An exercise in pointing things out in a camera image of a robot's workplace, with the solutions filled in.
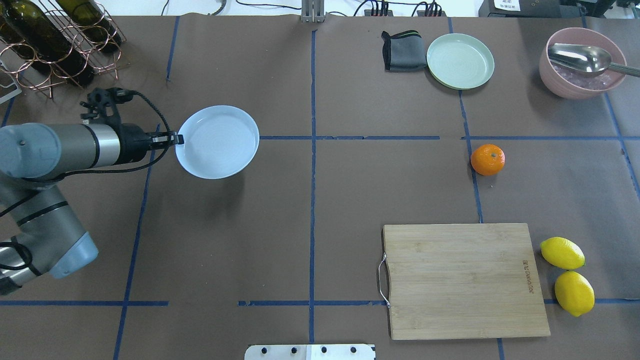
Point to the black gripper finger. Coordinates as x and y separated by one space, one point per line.
163 140

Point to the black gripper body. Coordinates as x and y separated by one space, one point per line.
132 142

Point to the light blue plate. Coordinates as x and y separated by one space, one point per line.
218 142

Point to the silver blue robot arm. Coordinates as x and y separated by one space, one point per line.
34 158

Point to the light green plate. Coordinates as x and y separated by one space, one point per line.
460 61

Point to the dark green wine bottle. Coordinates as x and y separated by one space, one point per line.
51 45
94 23
10 37

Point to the dark grey folded cloth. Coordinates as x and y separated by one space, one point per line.
403 52

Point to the orange mandarin fruit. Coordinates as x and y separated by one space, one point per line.
488 160

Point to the bamboo cutting board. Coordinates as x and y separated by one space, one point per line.
462 281

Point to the pink bowl with ice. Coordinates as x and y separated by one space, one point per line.
570 84

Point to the yellow lemon near board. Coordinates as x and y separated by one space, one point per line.
562 253

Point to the steel ice scoop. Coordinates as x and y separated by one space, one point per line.
587 59

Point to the yellow lemon far side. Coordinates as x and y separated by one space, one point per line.
574 293

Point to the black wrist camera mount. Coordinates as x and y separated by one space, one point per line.
102 104

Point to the copper wire bottle rack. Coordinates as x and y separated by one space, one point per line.
37 75

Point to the aluminium frame post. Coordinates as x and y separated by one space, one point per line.
313 11

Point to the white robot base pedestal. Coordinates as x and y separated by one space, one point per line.
340 351

